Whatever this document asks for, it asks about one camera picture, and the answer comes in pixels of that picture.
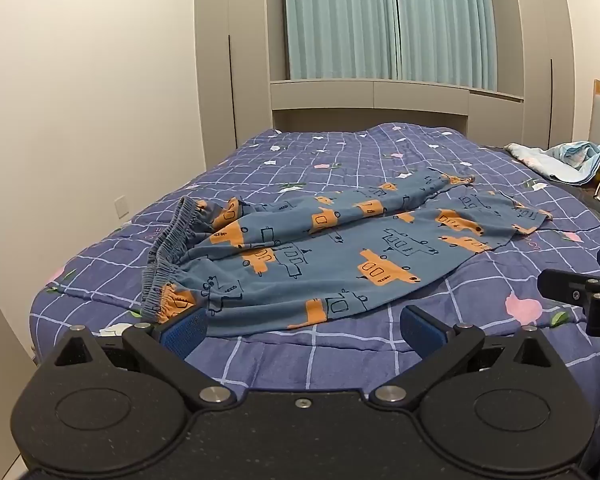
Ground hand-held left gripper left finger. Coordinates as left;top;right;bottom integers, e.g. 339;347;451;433
45;306;237;411

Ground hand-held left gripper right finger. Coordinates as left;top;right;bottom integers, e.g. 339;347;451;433
370;305;556;413

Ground blue pants with orange print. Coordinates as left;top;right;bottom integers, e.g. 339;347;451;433
141;167;554;338

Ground light blue folded cloth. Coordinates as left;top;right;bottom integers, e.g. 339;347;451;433
504;140;600;187

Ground purple checked bed blanket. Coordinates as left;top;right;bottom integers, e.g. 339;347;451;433
30;122;600;480

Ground grey tall wardrobe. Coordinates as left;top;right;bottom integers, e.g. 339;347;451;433
194;0;287;171
492;0;578;153

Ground teal window curtain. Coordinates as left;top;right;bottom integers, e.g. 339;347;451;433
281;0;498;92

